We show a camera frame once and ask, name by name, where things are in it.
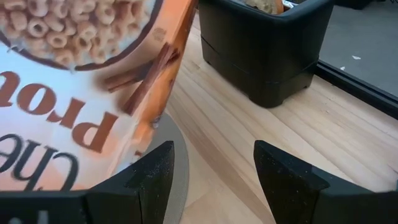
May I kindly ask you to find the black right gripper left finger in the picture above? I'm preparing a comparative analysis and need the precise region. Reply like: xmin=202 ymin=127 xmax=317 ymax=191
xmin=0 ymin=140 xmax=175 ymax=224

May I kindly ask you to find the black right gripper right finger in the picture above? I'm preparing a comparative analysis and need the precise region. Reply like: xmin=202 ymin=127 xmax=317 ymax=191
xmin=253 ymin=139 xmax=398 ymax=224

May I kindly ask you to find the orange cereal box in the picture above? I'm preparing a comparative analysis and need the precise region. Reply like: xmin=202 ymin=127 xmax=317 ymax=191
xmin=0 ymin=0 xmax=200 ymax=192

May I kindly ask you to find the toasted bagel half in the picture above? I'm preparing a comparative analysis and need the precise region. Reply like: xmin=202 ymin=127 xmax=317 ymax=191
xmin=244 ymin=0 xmax=285 ymax=16

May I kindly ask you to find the grey round placemat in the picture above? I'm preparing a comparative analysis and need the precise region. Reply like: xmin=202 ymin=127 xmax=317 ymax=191
xmin=136 ymin=113 xmax=190 ymax=224

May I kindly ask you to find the black two-slot toaster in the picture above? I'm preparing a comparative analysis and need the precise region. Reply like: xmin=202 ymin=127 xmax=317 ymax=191
xmin=198 ymin=0 xmax=335 ymax=109

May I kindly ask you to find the black back table rail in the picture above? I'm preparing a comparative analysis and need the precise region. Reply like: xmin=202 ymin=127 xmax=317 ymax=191
xmin=313 ymin=60 xmax=398 ymax=121

